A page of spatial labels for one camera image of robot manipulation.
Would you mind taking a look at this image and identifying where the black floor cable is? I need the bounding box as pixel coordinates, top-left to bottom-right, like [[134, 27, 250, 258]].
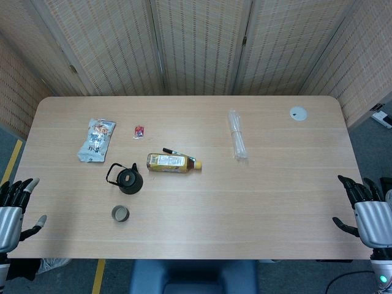
[[325, 270, 376, 294]]

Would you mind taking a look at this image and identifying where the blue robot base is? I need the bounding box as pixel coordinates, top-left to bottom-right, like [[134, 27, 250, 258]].
[[128, 259, 260, 294]]

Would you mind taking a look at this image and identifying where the dark green ceramic cup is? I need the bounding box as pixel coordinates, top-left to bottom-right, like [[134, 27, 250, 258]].
[[111, 205, 130, 223]]

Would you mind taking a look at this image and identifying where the crumpled clear plastic bag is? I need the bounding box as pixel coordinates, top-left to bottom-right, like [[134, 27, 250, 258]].
[[39, 258, 72, 274]]

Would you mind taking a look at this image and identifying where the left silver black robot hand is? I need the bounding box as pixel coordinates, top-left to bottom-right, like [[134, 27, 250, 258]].
[[0, 177, 48, 254]]

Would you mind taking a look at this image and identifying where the white power strip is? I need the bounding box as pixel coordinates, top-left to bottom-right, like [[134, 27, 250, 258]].
[[371, 103, 392, 129]]

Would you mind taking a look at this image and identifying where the woven bamboo screen panel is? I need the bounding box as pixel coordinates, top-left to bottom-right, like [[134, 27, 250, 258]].
[[0, 33, 56, 140], [32, 0, 166, 96], [232, 0, 359, 96], [300, 0, 392, 129], [0, 0, 92, 96], [149, 0, 254, 96]]

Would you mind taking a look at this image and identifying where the white round cable grommet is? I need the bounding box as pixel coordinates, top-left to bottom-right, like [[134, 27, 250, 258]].
[[289, 106, 308, 122]]

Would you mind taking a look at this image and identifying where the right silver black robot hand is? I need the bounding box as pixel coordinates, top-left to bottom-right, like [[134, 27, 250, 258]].
[[332, 174, 392, 249]]

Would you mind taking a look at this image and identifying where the black teapot with handle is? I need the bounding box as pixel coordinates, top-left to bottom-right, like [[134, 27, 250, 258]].
[[105, 162, 144, 195]]

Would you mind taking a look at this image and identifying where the yellow labelled tea bottle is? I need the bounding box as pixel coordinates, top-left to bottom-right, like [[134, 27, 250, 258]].
[[146, 153, 203, 174]]

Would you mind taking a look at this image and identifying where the silver snack bag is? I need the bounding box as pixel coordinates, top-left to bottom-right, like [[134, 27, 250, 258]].
[[77, 118, 117, 164]]

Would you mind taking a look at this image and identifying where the bundle of clear straws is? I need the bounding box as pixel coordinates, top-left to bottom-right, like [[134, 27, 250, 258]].
[[227, 109, 249, 163]]

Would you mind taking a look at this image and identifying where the black cloth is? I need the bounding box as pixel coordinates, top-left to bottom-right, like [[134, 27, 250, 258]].
[[6, 258, 42, 282]]

